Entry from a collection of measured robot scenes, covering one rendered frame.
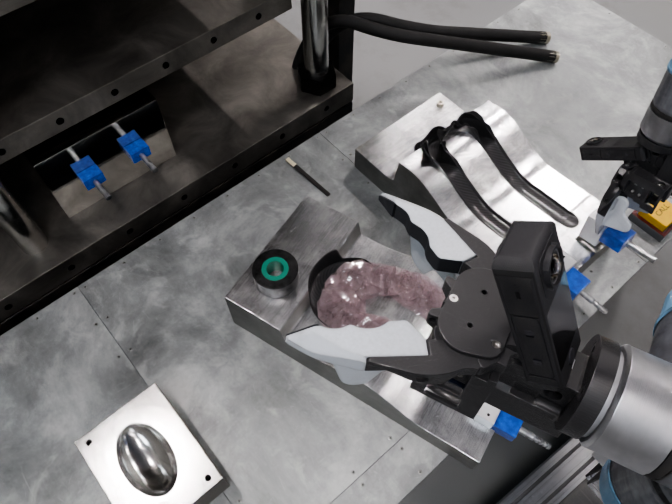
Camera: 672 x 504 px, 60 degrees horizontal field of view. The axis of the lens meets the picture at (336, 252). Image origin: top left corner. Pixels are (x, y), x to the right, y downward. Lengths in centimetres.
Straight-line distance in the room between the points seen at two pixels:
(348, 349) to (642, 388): 18
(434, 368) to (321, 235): 73
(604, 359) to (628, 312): 184
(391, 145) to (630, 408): 96
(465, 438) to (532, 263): 70
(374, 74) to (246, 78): 124
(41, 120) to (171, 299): 40
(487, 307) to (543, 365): 5
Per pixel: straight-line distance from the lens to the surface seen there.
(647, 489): 51
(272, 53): 161
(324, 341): 38
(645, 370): 42
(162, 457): 103
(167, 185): 136
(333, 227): 109
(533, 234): 35
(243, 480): 105
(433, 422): 101
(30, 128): 121
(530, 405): 45
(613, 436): 41
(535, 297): 35
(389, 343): 38
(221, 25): 130
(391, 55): 281
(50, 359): 121
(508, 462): 193
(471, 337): 39
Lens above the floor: 182
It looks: 59 degrees down
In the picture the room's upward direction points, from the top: straight up
